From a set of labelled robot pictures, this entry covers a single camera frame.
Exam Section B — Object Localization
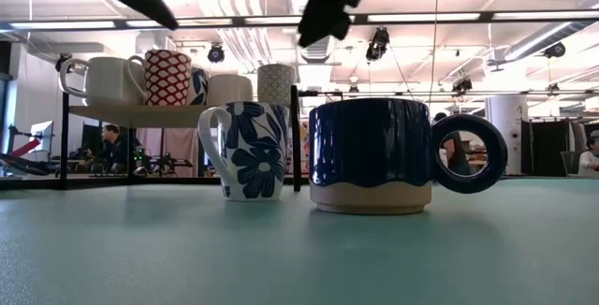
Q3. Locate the red lattice pattern mug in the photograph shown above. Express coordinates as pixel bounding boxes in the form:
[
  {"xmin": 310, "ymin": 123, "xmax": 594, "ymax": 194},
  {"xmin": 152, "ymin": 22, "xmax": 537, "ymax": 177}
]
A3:
[{"xmin": 126, "ymin": 48, "xmax": 193, "ymax": 107}]

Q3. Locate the pink curtain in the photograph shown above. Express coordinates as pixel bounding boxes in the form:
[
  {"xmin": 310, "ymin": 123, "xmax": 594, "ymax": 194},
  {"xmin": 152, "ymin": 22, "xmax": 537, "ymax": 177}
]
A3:
[{"xmin": 139, "ymin": 127, "xmax": 200, "ymax": 178}]

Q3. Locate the green table mat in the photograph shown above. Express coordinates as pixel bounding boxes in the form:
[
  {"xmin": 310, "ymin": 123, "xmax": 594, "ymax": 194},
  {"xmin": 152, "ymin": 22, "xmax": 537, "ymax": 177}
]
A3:
[{"xmin": 0, "ymin": 178, "xmax": 599, "ymax": 305}]

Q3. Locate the black aluminium table frame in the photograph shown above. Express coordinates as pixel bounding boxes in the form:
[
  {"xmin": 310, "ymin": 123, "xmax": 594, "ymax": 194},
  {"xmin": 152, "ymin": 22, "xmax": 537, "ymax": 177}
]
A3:
[{"xmin": 0, "ymin": 175, "xmax": 310, "ymax": 190}]

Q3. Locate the black curtain partition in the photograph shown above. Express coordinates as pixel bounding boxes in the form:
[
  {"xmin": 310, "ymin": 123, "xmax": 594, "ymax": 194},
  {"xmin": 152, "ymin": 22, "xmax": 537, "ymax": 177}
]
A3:
[{"xmin": 520, "ymin": 117, "xmax": 579, "ymax": 178}]

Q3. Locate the white mug pink interior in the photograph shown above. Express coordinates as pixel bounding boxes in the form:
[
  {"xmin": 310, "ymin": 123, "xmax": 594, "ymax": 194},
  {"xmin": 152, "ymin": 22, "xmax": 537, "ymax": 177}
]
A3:
[{"xmin": 207, "ymin": 73, "xmax": 255, "ymax": 106}]

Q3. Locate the wooden shelf black frame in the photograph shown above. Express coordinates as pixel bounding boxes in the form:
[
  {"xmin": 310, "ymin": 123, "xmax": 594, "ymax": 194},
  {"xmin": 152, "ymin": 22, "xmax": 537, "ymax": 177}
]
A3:
[{"xmin": 59, "ymin": 84, "xmax": 303, "ymax": 193}]

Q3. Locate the overhead light bar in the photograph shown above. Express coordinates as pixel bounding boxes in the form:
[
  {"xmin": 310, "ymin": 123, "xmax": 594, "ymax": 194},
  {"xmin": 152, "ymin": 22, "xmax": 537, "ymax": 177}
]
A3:
[{"xmin": 0, "ymin": 10, "xmax": 599, "ymax": 29}]

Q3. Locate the black ceiling camera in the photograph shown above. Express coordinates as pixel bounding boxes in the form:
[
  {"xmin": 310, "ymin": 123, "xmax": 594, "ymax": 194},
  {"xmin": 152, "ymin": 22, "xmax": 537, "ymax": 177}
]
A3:
[
  {"xmin": 54, "ymin": 51, "xmax": 75, "ymax": 73},
  {"xmin": 451, "ymin": 78, "xmax": 474, "ymax": 94},
  {"xmin": 542, "ymin": 41, "xmax": 567, "ymax": 59},
  {"xmin": 364, "ymin": 27, "xmax": 391, "ymax": 62},
  {"xmin": 207, "ymin": 44, "xmax": 226, "ymax": 65}
]

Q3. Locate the navy mug ring handle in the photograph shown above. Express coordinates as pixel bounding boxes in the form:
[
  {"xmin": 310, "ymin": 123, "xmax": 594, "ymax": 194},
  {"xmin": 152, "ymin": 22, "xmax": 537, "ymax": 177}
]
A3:
[{"xmin": 308, "ymin": 97, "xmax": 509, "ymax": 216}]

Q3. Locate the blue flower pattern mug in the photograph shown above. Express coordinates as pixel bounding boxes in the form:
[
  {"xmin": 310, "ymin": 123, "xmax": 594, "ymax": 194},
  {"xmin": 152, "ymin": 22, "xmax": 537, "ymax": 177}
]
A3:
[{"xmin": 197, "ymin": 100, "xmax": 291, "ymax": 202}]

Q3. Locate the white monitor on arm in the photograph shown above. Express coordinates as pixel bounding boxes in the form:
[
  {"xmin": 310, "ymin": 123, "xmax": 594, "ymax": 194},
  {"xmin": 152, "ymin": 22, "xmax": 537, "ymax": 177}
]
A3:
[{"xmin": 27, "ymin": 120, "xmax": 55, "ymax": 154}]

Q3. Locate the white mug green interior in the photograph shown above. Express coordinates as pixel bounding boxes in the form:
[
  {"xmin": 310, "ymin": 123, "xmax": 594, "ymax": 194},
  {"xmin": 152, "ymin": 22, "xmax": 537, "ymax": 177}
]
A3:
[{"xmin": 58, "ymin": 55, "xmax": 145, "ymax": 107}]

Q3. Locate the colourful floral poster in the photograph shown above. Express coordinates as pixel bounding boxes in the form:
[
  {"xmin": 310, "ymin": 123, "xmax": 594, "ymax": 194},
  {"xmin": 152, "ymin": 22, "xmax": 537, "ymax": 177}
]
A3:
[{"xmin": 299, "ymin": 120, "xmax": 311, "ymax": 175}]

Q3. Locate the green leaf lattice mug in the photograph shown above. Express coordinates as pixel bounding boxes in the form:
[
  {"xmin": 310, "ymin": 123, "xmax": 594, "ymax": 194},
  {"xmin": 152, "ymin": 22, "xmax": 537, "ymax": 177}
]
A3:
[{"xmin": 256, "ymin": 63, "xmax": 297, "ymax": 108}]

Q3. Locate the white round column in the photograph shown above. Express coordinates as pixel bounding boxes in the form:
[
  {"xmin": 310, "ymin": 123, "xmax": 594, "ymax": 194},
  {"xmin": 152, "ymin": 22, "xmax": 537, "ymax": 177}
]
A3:
[{"xmin": 485, "ymin": 94, "xmax": 530, "ymax": 176}]

